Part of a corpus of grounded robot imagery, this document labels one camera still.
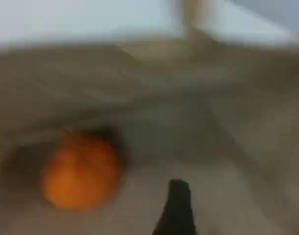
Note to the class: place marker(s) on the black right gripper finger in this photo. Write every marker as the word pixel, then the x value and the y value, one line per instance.
pixel 177 213

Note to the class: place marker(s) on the brown jute tote bag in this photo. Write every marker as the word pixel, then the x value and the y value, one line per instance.
pixel 213 122

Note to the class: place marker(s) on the orange fruit with stem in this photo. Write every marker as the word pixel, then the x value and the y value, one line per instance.
pixel 78 176

